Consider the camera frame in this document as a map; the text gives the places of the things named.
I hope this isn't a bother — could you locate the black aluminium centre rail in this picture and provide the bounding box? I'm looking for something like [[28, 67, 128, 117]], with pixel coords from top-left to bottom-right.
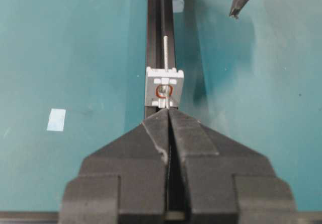
[[144, 0, 179, 120]]

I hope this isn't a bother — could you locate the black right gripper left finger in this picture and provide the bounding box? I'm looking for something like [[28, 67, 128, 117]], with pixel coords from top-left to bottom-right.
[[60, 109, 169, 223]]

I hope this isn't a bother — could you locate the silver metal fitting red label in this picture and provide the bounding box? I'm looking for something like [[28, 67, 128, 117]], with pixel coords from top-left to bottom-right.
[[144, 67, 184, 109]]

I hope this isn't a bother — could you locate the pale blue tape patch far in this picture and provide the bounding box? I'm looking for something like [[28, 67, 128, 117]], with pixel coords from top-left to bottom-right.
[[172, 0, 185, 13]]

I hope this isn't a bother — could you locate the silver braided wire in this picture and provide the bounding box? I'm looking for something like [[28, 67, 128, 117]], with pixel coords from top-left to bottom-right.
[[160, 35, 172, 184]]

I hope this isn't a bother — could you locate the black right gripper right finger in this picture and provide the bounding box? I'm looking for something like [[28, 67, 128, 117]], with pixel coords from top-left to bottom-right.
[[169, 109, 296, 223]]

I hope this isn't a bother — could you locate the pale blue tape patch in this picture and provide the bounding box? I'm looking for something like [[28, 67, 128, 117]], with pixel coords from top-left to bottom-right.
[[47, 108, 66, 132], [172, 0, 185, 13]]

